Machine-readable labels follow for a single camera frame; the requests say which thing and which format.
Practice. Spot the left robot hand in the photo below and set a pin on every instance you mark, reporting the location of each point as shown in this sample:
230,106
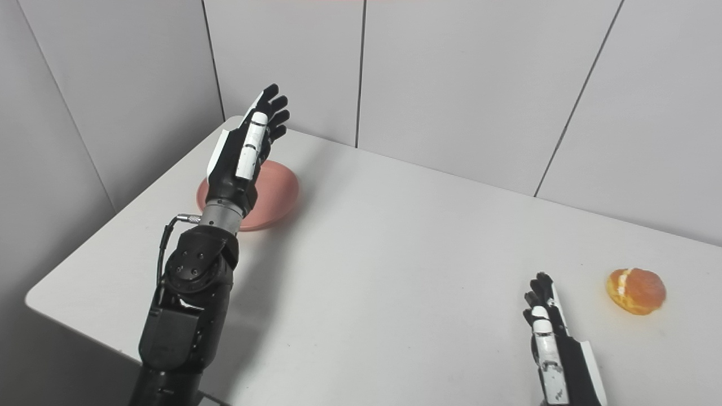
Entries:
240,158

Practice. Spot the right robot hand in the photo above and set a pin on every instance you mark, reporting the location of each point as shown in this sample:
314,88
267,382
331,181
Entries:
558,355

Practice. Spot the pink round plate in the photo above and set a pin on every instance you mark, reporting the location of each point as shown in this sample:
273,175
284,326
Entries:
273,194

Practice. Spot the cream puff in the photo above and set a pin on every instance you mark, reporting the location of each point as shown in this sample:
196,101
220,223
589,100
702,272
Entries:
636,291

